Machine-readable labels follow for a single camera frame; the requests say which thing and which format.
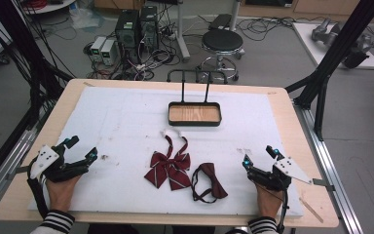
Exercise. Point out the aluminium rail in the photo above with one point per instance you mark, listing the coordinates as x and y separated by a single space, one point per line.
324 156
3 169

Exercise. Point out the black round stool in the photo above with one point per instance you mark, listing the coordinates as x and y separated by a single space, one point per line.
222 41

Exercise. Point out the large black computer tower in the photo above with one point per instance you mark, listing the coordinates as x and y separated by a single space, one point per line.
127 32

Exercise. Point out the striped dark red bow tie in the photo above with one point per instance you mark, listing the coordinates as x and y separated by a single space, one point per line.
168 165

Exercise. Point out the flat black case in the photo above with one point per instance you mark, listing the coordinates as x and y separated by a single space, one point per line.
220 21

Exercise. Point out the person's right hand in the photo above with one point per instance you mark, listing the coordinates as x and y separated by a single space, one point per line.
268 203

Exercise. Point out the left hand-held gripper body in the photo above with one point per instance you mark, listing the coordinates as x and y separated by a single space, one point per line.
55 167

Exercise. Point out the white floor board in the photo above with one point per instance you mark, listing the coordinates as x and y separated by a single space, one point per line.
308 42

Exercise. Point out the clear plastic bag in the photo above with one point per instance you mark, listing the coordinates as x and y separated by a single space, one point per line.
86 18

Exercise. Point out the plain dark red bow tie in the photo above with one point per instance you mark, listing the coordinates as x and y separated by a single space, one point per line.
212 180

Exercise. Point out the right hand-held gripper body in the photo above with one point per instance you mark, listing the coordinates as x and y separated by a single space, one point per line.
277 177

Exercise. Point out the white round table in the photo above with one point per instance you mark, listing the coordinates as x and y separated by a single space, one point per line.
50 6

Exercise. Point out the person's left hand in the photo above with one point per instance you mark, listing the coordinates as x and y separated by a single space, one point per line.
60 195

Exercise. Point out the slim black computer tower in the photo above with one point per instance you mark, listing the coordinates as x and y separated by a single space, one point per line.
149 27

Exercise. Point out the grey robot part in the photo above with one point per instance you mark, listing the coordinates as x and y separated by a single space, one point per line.
328 32

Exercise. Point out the grey power supply unit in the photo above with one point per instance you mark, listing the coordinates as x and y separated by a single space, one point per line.
108 52
97 47

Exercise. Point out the metal table clamp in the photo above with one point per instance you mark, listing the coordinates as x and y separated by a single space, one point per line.
323 184
18 172

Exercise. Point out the thin wooden stick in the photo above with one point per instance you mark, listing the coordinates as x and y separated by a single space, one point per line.
311 210

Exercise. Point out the desk with grey legs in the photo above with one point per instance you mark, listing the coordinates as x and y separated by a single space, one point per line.
181 32

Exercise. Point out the person's dark trousers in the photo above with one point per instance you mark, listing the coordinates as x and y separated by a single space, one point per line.
113 229

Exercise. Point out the black rack with wooden tray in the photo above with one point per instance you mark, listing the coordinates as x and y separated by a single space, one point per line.
194 114

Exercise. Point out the white foam mat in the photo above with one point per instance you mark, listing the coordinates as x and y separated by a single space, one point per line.
126 136

